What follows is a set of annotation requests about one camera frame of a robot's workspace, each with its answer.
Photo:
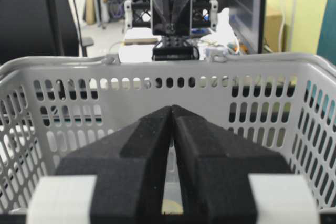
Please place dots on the dark computer monitor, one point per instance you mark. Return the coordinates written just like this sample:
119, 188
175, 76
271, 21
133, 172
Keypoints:
242, 9

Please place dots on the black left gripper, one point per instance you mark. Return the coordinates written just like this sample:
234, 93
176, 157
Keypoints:
173, 21

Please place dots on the grey plastic shopping basket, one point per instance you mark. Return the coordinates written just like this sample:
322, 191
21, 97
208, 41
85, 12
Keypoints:
51, 106

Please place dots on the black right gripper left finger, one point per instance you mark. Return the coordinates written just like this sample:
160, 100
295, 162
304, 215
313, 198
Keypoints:
117, 179

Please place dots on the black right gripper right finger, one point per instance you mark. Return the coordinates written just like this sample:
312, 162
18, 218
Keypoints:
228, 179

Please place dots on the cardboard box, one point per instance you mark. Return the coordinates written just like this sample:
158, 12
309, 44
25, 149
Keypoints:
272, 25

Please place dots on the black office chair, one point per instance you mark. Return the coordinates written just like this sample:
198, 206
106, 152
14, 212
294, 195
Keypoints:
40, 28

